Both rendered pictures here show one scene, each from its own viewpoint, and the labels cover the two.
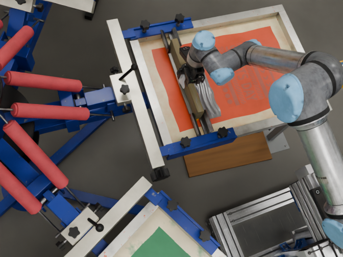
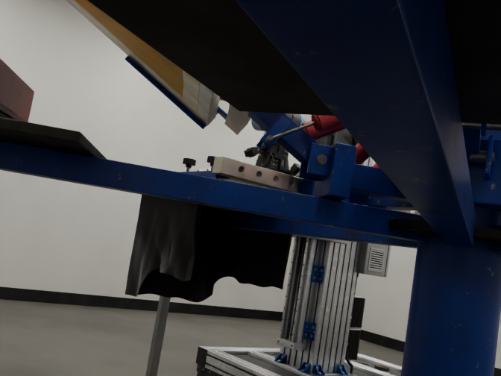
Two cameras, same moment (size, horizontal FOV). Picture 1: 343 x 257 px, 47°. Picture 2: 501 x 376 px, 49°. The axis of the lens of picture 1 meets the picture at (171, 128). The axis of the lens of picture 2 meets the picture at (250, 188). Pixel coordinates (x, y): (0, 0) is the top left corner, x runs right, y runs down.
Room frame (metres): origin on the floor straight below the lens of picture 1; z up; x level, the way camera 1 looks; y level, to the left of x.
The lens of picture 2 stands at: (0.77, 2.01, 0.78)
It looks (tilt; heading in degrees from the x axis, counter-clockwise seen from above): 7 degrees up; 273
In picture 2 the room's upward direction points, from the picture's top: 9 degrees clockwise
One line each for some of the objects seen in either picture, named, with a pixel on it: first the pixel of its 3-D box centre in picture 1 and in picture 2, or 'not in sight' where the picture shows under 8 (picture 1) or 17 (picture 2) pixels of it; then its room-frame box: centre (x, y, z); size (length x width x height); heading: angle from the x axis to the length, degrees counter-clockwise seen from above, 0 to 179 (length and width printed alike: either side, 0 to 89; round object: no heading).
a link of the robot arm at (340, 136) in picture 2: not in sight; (347, 135); (0.48, -0.67, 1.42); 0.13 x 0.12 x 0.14; 143
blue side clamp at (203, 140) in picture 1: (200, 143); not in sight; (0.61, -0.13, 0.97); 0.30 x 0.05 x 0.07; 129
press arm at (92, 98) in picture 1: (106, 97); (326, 187); (0.63, 0.29, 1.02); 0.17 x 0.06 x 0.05; 129
